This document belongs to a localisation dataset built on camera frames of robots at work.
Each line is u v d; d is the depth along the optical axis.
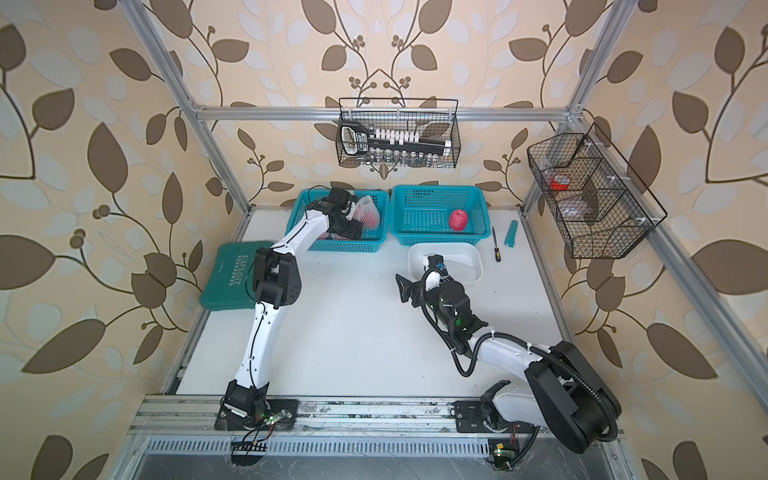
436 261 0.71
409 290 0.75
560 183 0.81
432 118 0.91
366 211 1.08
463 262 1.04
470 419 0.73
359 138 0.83
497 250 1.08
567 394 0.42
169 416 0.76
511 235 1.12
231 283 0.94
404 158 0.88
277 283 0.65
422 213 1.19
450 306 0.63
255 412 0.66
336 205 0.87
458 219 1.09
